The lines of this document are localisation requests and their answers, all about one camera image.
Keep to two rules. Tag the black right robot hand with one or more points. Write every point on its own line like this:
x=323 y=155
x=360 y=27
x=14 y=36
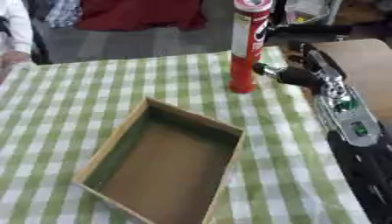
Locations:
x=298 y=76

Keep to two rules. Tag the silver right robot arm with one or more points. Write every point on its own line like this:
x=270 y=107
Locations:
x=357 y=140

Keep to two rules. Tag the tall red bottle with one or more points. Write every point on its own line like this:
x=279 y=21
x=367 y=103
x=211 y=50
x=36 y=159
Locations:
x=247 y=49

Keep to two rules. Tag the open tan cardboard box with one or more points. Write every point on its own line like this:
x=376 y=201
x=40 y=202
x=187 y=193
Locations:
x=163 y=163

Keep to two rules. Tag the brown wooden table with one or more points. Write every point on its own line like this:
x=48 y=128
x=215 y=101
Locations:
x=360 y=67

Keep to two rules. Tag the clear plastic bag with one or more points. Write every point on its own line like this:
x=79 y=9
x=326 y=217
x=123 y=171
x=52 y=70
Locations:
x=306 y=10

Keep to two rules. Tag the red cloth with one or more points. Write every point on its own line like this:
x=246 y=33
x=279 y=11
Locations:
x=140 y=13

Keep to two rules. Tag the patterned blue white cloth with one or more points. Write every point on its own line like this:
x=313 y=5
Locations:
x=64 y=13

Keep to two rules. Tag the person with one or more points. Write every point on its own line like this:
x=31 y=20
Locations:
x=13 y=32

